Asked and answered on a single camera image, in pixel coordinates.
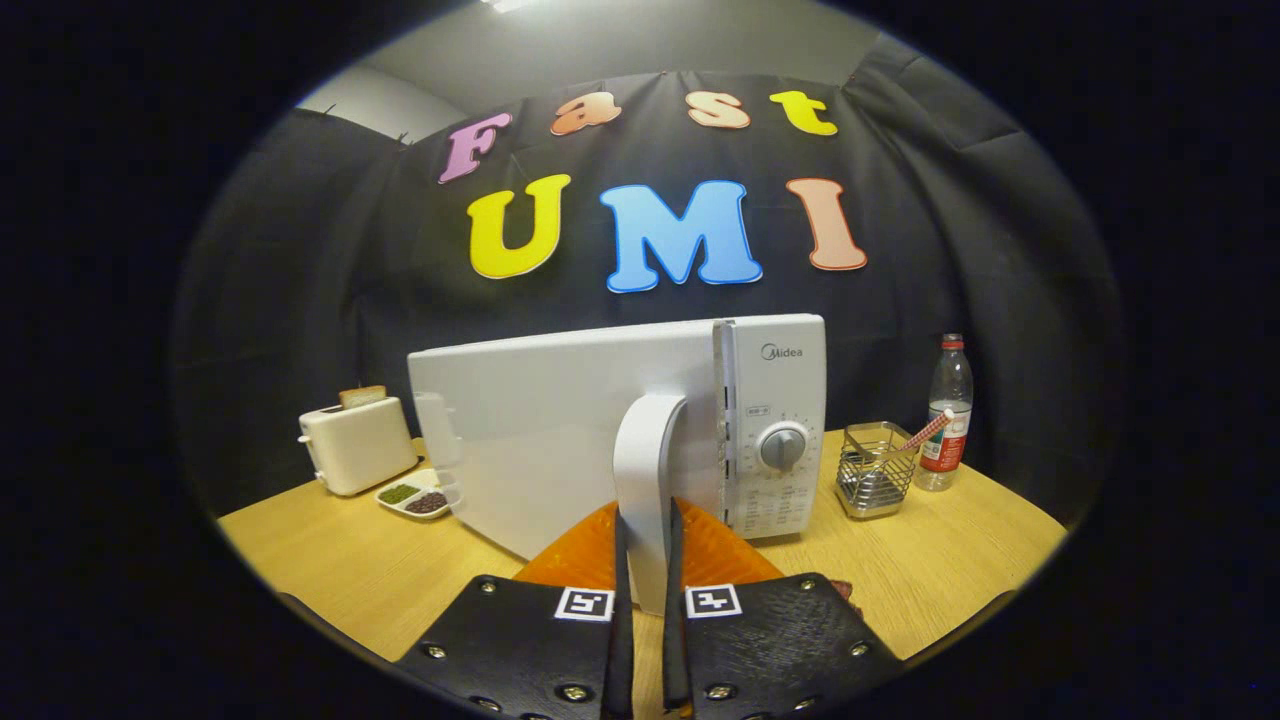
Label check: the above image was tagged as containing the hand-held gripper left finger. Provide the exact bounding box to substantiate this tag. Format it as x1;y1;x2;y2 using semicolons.
395;500;636;720

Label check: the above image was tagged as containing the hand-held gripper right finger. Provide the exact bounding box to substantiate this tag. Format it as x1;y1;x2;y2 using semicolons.
663;498;906;720

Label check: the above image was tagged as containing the white toaster oven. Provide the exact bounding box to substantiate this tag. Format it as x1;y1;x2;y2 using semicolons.
407;314;829;616

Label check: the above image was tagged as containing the cream bread toaster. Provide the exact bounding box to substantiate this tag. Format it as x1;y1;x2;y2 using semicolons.
298;396;419;497

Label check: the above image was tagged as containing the white divided bean dish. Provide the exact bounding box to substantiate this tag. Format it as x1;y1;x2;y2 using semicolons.
375;468;463;521

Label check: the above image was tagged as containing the red white striped straw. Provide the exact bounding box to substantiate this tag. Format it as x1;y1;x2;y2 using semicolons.
880;408;956;466

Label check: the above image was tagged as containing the clear plastic water bottle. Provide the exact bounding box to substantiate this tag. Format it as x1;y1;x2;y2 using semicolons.
914;333;975;492

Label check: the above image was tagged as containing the metal wire basket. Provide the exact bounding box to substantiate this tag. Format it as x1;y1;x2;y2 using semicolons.
836;421;919;520

